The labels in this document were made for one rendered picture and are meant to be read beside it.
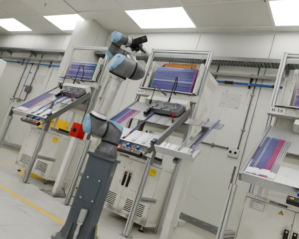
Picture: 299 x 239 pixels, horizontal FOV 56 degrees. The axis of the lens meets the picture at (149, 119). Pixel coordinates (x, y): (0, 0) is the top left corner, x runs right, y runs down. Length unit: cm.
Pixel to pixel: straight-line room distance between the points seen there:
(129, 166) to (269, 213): 130
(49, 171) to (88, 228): 183
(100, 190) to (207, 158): 265
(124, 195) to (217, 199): 169
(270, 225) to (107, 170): 122
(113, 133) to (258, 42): 331
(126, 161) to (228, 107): 205
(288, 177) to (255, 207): 40
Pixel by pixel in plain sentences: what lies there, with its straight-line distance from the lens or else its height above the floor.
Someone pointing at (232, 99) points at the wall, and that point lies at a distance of 438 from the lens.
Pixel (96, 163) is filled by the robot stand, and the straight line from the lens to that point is 182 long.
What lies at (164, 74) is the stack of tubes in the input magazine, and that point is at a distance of 312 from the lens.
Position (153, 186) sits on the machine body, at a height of 41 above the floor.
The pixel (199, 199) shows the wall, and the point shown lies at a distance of 422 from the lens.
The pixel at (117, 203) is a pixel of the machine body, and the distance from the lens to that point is 285.
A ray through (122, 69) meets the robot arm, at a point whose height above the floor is 108.
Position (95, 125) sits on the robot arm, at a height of 71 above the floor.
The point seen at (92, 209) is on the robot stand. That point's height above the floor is 22.
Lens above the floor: 58
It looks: 9 degrees up
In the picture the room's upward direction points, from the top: 18 degrees clockwise
